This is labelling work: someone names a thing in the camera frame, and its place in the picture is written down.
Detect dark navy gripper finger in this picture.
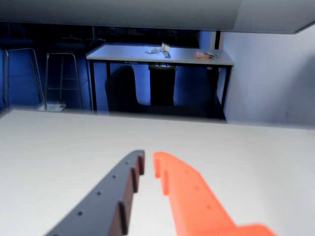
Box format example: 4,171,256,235
45,149,146,236

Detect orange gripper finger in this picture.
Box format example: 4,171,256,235
152,151,277,236

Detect black hanging waste bag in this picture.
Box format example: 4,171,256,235
149,62,177,107

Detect black office chair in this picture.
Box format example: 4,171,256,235
105,65,143,113

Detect metal bar stool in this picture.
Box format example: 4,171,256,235
1,39,46,109
45,42,83,109

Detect colourful highlighter pens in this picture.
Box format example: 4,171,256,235
193,50,215,60

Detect grey table with black legs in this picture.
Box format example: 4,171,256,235
85,43,234,117

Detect white papers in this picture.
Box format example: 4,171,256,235
144,43,171,59

